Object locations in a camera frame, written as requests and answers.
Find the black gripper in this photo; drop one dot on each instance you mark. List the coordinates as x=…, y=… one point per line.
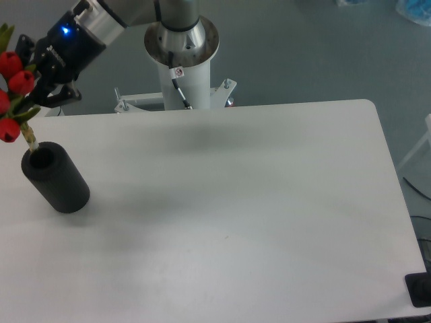
x=60, y=57

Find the red tulip bouquet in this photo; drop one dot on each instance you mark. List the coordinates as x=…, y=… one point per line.
x=19, y=83

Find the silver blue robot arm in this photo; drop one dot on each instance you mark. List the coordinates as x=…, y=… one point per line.
x=107, y=20

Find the black ribbed cylindrical vase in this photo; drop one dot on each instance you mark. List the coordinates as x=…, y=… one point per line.
x=54, y=175

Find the white object behind table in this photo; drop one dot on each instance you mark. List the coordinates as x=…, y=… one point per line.
x=50, y=112

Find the blue plastic bag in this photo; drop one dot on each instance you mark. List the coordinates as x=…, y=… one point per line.
x=416, y=11

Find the black device at table edge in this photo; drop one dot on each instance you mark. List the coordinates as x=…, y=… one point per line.
x=418, y=286

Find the white pedestal base bracket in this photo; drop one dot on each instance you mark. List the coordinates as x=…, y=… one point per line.
x=217, y=97

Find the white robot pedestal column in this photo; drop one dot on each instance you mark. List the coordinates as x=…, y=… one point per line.
x=184, y=58

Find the white frame at right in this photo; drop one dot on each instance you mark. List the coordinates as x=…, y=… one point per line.
x=423, y=142

